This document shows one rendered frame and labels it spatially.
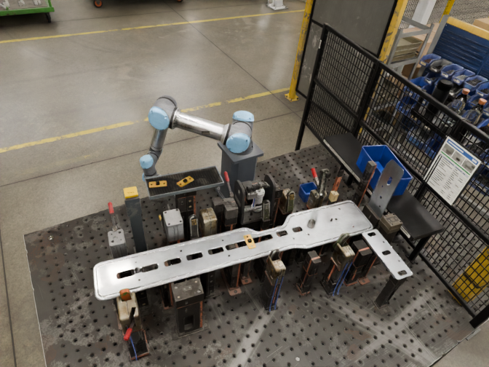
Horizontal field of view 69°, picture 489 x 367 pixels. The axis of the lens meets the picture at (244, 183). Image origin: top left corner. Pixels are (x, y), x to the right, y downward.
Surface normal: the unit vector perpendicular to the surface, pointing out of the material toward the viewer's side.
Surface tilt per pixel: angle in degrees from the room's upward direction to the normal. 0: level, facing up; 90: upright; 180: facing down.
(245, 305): 0
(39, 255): 0
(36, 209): 0
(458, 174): 90
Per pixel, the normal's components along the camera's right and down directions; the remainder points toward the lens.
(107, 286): 0.08, -0.73
